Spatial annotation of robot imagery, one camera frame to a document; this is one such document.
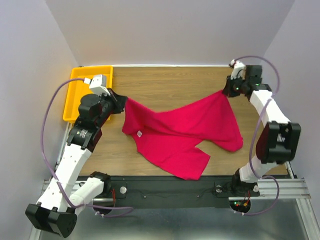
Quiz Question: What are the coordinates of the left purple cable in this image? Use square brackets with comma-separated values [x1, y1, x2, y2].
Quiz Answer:
[40, 78, 135, 218]

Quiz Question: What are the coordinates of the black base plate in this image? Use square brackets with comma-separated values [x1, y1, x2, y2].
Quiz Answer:
[93, 175, 260, 209]

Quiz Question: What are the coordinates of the yellow plastic tray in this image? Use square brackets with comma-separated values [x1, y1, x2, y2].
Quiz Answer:
[62, 65, 113, 124]

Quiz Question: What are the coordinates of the red t shirt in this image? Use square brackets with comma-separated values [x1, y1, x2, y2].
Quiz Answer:
[122, 91, 243, 180]

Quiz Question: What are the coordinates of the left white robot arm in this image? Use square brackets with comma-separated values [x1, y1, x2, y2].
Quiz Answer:
[25, 88, 128, 238]

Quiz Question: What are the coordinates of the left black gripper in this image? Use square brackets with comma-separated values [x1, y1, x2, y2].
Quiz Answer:
[96, 87, 128, 127]

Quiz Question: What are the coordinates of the purple cable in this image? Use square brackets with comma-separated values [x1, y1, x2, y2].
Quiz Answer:
[40, 78, 135, 218]
[233, 55, 281, 216]

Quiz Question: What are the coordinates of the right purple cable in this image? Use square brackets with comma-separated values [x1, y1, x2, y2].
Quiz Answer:
[233, 55, 281, 216]

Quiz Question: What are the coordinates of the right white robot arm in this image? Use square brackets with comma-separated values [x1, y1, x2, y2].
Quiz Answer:
[222, 60, 301, 195]

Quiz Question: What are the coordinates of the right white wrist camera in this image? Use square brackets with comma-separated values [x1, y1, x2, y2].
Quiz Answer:
[229, 59, 246, 80]

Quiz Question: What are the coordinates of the aluminium frame rail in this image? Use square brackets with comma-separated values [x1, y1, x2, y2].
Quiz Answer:
[25, 136, 92, 238]

